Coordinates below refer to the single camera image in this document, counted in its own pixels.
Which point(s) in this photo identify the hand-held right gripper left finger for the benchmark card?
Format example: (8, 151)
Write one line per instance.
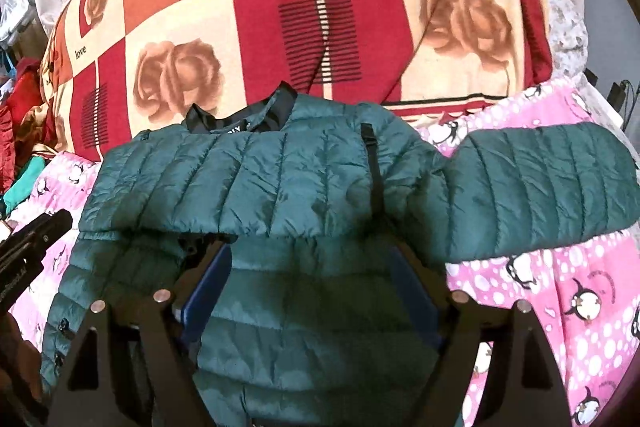
(206, 292)

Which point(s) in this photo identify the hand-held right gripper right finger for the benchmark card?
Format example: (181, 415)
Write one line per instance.
(416, 299)

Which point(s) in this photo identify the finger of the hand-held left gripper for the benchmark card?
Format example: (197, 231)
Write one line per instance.
(37, 227)

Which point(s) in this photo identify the teal puffer jacket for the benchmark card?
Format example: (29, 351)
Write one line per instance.
(300, 167)

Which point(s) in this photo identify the green cloth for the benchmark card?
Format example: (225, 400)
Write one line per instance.
(25, 184)

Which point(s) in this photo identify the golden brown cloth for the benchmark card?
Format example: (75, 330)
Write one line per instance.
(39, 122)

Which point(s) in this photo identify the pink penguin print blanket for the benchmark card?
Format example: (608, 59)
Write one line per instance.
(550, 292)

